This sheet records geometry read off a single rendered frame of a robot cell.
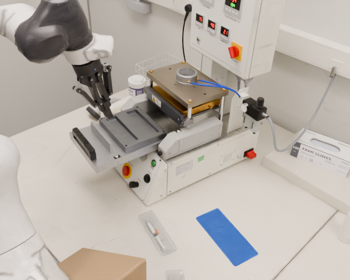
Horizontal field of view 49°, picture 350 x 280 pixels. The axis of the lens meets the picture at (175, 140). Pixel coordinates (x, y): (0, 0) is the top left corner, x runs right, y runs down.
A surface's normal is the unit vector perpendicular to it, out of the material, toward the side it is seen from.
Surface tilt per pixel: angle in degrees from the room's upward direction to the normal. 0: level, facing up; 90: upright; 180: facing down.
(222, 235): 0
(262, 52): 90
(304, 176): 0
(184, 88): 0
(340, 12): 90
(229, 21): 90
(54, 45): 94
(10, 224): 52
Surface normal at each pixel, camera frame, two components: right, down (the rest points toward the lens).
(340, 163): -0.55, 0.47
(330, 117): -0.72, 0.40
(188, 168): 0.57, 0.52
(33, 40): 0.14, 0.14
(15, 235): 0.67, -0.19
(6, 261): 0.07, -0.21
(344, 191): 0.04, -0.79
